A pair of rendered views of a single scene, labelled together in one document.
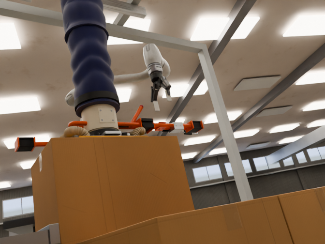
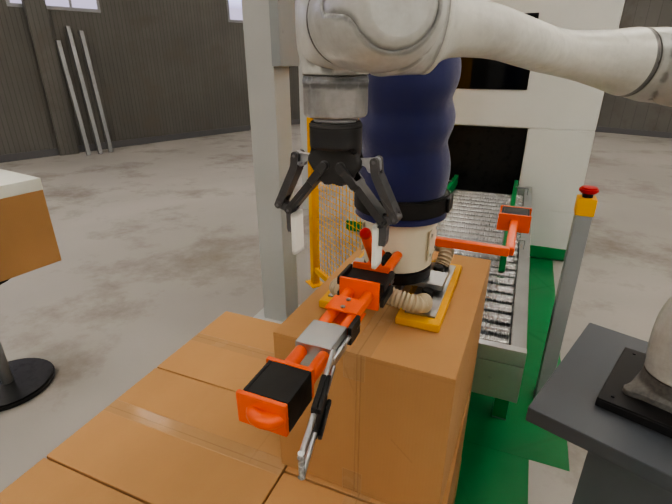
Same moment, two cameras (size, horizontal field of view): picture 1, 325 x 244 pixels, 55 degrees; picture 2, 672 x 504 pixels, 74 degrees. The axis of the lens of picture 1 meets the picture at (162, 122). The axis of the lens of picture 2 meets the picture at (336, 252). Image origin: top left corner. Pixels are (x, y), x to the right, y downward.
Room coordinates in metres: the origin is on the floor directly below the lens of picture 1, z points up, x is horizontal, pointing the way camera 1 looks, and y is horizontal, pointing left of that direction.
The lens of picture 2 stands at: (2.26, -0.35, 1.49)
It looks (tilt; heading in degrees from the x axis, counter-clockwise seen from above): 23 degrees down; 150
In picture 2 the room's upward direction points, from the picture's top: straight up
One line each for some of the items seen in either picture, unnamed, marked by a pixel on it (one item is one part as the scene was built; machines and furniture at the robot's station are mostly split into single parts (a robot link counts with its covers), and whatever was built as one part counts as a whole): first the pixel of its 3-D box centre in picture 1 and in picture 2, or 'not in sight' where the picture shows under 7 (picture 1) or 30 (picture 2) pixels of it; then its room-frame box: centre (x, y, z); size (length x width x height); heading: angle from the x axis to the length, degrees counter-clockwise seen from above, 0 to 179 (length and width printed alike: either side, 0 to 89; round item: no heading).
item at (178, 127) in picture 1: (175, 127); (321, 344); (1.73, -0.07, 1.07); 0.07 x 0.07 x 0.04; 37
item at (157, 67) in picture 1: (155, 70); (335, 98); (1.70, -0.03, 1.44); 0.09 x 0.09 x 0.06
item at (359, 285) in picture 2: (143, 126); (365, 284); (1.60, 0.10, 1.08); 0.10 x 0.08 x 0.06; 37
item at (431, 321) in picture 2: not in sight; (432, 285); (1.52, 0.36, 0.97); 0.34 x 0.10 x 0.05; 127
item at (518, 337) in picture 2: not in sight; (523, 251); (0.79, 1.73, 0.50); 2.31 x 0.05 x 0.19; 127
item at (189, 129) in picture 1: (194, 126); (277, 394); (1.80, -0.18, 1.07); 0.08 x 0.07 x 0.05; 127
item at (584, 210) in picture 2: not in sight; (561, 307); (1.29, 1.36, 0.50); 0.07 x 0.07 x 1.00; 37
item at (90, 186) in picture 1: (110, 192); (394, 353); (1.46, 0.30, 0.74); 0.60 x 0.40 x 0.40; 126
